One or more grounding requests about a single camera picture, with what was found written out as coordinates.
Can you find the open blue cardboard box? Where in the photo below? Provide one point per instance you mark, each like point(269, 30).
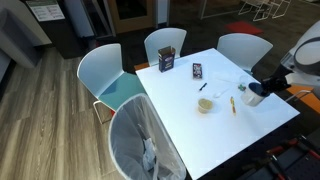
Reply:
point(166, 61)

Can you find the small cup with beige sauce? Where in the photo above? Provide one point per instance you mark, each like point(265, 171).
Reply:
point(205, 106)

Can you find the white chair with teal seat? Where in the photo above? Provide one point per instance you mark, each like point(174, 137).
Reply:
point(103, 70)

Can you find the white mug with blue inside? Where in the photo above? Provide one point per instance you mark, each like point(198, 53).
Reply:
point(251, 98)

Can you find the red floor mat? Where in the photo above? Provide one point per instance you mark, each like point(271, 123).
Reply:
point(244, 27)

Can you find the trash bin with clear bag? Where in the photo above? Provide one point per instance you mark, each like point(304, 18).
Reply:
point(133, 140)

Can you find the crumpled white paper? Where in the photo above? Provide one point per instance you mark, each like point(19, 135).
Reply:
point(150, 155)

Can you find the clear cup with candies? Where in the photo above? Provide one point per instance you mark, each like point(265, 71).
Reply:
point(244, 83)

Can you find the clear plastic spoon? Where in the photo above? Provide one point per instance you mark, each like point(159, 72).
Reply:
point(220, 92)

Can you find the grey counter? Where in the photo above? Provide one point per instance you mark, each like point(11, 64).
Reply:
point(20, 33)

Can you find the brown candy box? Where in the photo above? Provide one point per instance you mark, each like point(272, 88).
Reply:
point(197, 70)

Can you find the black marker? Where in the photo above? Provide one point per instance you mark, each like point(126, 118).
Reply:
point(203, 86)

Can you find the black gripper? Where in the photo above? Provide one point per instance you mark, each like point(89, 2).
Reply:
point(280, 83)

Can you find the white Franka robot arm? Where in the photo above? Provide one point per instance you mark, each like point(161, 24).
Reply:
point(308, 53)

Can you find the wooden door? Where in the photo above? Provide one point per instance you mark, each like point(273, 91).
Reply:
point(131, 16)

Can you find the yellow pen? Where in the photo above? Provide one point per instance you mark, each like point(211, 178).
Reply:
point(233, 105)

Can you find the wall poster with green header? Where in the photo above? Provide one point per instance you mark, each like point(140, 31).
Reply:
point(46, 10)

